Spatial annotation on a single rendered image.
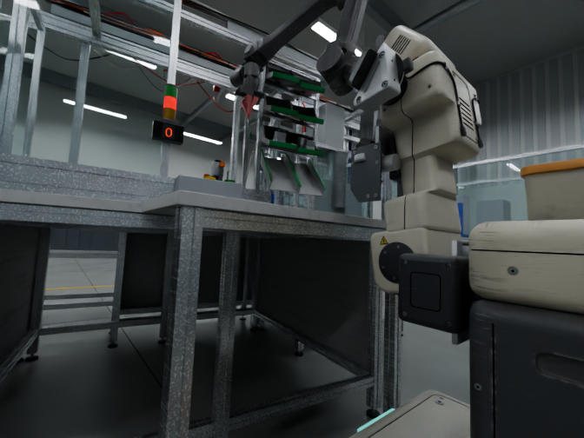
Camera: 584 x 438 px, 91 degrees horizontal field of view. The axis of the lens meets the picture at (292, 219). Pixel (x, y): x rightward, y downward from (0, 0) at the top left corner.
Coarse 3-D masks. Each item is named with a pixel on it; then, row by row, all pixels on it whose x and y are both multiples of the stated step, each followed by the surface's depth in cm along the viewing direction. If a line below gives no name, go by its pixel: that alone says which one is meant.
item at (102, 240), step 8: (56, 232) 236; (64, 232) 239; (72, 232) 242; (80, 232) 244; (88, 232) 247; (96, 232) 250; (104, 232) 253; (112, 232) 256; (56, 240) 236; (64, 240) 239; (72, 240) 241; (80, 240) 244; (88, 240) 247; (96, 240) 250; (104, 240) 253; (112, 240) 256; (56, 248) 236; (64, 248) 238; (72, 248) 241; (80, 248) 244; (88, 248) 247; (96, 248) 250; (104, 248) 253; (112, 248) 256
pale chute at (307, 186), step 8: (296, 168) 149; (304, 168) 152; (312, 168) 148; (296, 176) 134; (304, 176) 144; (312, 176) 147; (304, 184) 138; (312, 184) 141; (320, 184) 138; (304, 192) 133; (312, 192) 135; (320, 192) 137
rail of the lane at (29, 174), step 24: (0, 168) 73; (24, 168) 75; (48, 168) 79; (72, 168) 81; (96, 168) 84; (48, 192) 78; (72, 192) 80; (96, 192) 84; (120, 192) 86; (144, 192) 90; (168, 192) 94; (264, 192) 112
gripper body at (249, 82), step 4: (244, 76) 107; (248, 76) 106; (244, 80) 107; (248, 80) 106; (252, 80) 106; (256, 80) 107; (244, 84) 106; (248, 84) 106; (252, 84) 106; (256, 84) 107; (240, 88) 103; (248, 88) 105; (252, 88) 106; (256, 88) 107; (236, 92) 107; (256, 92) 107; (260, 92) 107; (260, 96) 109; (264, 96) 108; (260, 100) 112
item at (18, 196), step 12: (0, 192) 67; (12, 192) 68; (24, 192) 69; (36, 192) 70; (36, 204) 72; (48, 204) 71; (60, 204) 73; (72, 204) 74; (84, 204) 75; (96, 204) 77; (108, 204) 78; (120, 204) 79; (132, 204) 81
